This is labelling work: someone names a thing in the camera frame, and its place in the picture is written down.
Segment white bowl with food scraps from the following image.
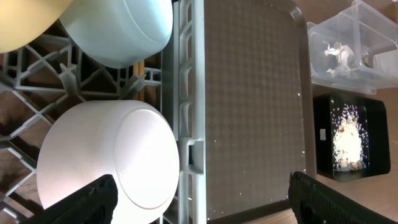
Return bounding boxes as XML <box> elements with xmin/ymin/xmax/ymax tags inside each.
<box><xmin>36</xmin><ymin>100</ymin><xmax>180</xmax><ymax>223</ymax></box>

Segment wooden chopstick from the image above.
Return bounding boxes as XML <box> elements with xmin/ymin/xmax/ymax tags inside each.
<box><xmin>138</xmin><ymin>60</ymin><xmax>145</xmax><ymax>101</ymax></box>
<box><xmin>132</xmin><ymin>62</ymin><xmax>141</xmax><ymax>75</ymax></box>

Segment pile of rice and peanuts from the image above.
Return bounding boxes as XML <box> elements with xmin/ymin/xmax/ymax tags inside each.
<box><xmin>330</xmin><ymin>99</ymin><xmax>370</xmax><ymax>172</ymax></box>

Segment grey plastic dishwasher rack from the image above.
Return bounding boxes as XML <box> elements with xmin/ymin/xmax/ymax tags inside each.
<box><xmin>1</xmin><ymin>1</ymin><xmax>209</xmax><ymax>223</ymax></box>

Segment dark brown serving tray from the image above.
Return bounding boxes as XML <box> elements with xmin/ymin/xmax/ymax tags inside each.
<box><xmin>204</xmin><ymin>0</ymin><xmax>314</xmax><ymax>223</ymax></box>

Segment light blue bowl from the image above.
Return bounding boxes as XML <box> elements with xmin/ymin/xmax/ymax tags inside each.
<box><xmin>59</xmin><ymin>0</ymin><xmax>173</xmax><ymax>68</ymax></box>

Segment black plastic tray bin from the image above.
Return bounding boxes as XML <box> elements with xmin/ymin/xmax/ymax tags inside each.
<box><xmin>313</xmin><ymin>93</ymin><xmax>391</xmax><ymax>182</ymax></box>

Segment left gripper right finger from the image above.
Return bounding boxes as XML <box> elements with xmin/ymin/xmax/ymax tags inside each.
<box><xmin>288</xmin><ymin>171</ymin><xmax>397</xmax><ymax>224</ymax></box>

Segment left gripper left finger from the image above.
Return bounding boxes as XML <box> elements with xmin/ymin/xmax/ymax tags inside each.
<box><xmin>22</xmin><ymin>174</ymin><xmax>118</xmax><ymax>224</ymax></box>

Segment clear plastic bin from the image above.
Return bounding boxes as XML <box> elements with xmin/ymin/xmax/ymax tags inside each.
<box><xmin>307</xmin><ymin>1</ymin><xmax>397</xmax><ymax>95</ymax></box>

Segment yellow snack wrapper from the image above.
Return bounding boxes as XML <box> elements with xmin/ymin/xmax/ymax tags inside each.
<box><xmin>361</xmin><ymin>52</ymin><xmax>372</xmax><ymax>68</ymax></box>

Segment yellow plate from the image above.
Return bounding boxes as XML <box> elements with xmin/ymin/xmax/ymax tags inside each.
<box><xmin>1</xmin><ymin>0</ymin><xmax>73</xmax><ymax>53</ymax></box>

